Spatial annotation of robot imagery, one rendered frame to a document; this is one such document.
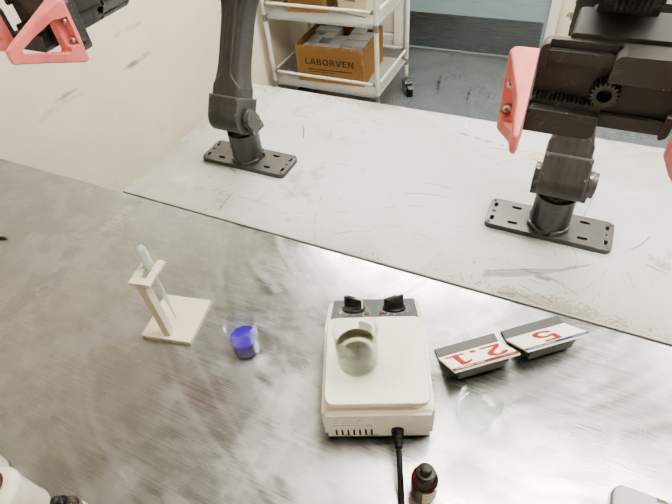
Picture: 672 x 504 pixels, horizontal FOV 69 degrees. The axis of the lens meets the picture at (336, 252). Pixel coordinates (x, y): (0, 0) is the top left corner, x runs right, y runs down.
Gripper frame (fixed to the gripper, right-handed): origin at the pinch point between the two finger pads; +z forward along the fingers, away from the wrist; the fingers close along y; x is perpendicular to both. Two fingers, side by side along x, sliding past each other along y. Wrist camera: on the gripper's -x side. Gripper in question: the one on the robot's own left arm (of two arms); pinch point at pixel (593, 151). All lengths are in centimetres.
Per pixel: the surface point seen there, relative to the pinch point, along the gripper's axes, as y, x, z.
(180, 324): -47, 39, 3
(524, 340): 0.6, 38.4, -11.9
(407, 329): -13.1, 31.5, -3.2
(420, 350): -10.7, 31.4, -0.9
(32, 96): -160, 53, -58
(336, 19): -116, 77, -193
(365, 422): -14.0, 35.0, 8.4
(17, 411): -60, 40, 23
